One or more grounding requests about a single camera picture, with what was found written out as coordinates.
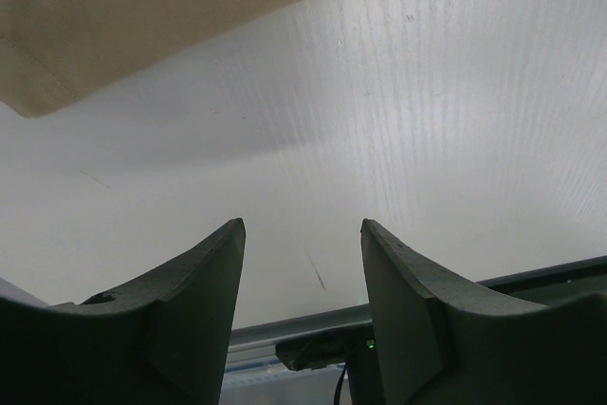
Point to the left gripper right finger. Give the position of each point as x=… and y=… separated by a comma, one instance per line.
x=443, y=339

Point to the beige t shirt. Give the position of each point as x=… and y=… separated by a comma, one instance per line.
x=57, y=52

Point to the aluminium front rail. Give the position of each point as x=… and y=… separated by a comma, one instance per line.
x=254, y=343

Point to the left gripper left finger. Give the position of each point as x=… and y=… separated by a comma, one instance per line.
x=161, y=338

